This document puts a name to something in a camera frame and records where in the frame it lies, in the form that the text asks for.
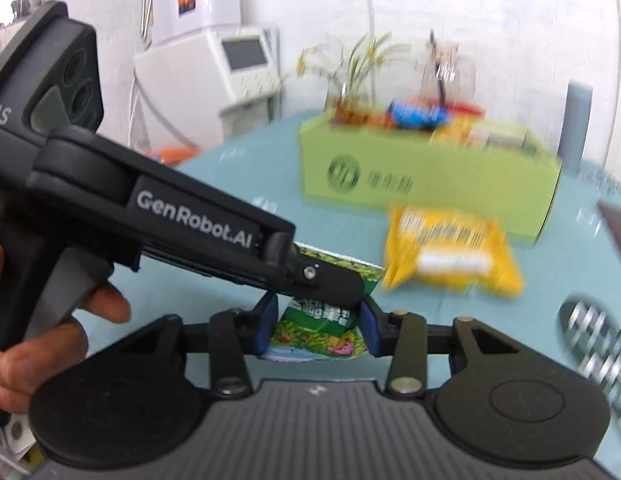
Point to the red-edged smartphone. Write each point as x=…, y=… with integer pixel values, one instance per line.
x=612, y=216

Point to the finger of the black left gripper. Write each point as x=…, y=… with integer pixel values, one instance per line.
x=305, y=277

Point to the green snack packet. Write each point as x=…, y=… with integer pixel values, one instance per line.
x=310, y=330

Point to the grey cylindrical bottle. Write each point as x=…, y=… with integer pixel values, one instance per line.
x=574, y=127

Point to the yellow snack bag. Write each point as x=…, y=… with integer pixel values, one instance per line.
x=451, y=249

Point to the blue snack packet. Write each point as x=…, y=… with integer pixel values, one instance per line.
x=416, y=116

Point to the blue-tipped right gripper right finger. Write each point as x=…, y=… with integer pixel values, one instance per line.
x=404, y=337

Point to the orange snack packet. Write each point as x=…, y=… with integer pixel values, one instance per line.
x=357, y=116

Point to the person's left hand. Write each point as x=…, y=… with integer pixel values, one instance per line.
x=25, y=367

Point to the white machine with screen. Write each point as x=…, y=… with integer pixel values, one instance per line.
x=204, y=88

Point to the green cardboard box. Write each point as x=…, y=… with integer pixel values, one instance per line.
x=380, y=168

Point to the clear glass pitcher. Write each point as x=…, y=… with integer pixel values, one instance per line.
x=449, y=76

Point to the yellow flower plant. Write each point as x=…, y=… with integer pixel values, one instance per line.
x=350, y=71

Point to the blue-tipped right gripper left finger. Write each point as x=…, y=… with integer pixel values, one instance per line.
x=231, y=336

